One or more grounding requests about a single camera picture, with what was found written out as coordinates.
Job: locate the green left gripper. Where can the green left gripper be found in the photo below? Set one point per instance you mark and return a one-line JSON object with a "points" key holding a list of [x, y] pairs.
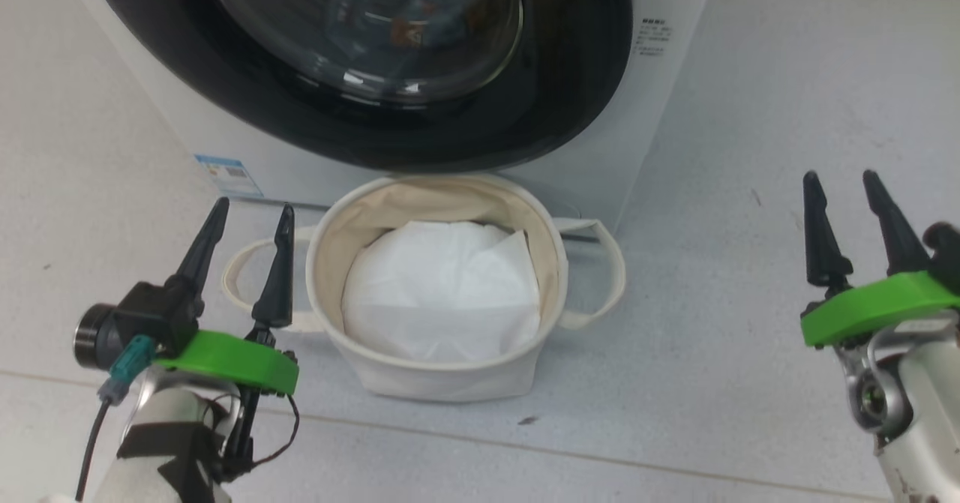
{"points": [[232, 360]]}

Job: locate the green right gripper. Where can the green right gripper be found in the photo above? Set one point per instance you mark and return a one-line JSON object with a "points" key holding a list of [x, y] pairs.
{"points": [[870, 312]]}

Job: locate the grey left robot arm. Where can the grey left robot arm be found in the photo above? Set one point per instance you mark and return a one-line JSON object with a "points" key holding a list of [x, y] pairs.
{"points": [[161, 413]]}

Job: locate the white washing machine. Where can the white washing machine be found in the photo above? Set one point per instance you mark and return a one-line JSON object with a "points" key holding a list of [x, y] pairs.
{"points": [[675, 128]]}

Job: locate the cream fabric laundry basket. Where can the cream fabric laundry basket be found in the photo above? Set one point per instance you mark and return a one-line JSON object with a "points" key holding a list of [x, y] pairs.
{"points": [[450, 383]]}

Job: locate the blue energy label sticker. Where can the blue energy label sticker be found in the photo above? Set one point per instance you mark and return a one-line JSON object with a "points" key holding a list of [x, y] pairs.
{"points": [[229, 177]]}

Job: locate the white cloth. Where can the white cloth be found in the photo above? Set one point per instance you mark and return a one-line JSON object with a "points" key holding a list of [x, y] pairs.
{"points": [[442, 293]]}

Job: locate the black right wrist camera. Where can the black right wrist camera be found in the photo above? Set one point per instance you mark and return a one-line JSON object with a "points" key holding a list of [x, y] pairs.
{"points": [[946, 252]]}

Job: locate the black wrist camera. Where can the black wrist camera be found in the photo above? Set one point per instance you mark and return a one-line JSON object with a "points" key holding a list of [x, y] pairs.
{"points": [[946, 252], [150, 312]]}

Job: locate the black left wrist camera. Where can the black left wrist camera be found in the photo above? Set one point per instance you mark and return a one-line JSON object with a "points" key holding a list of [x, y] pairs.
{"points": [[150, 312]]}

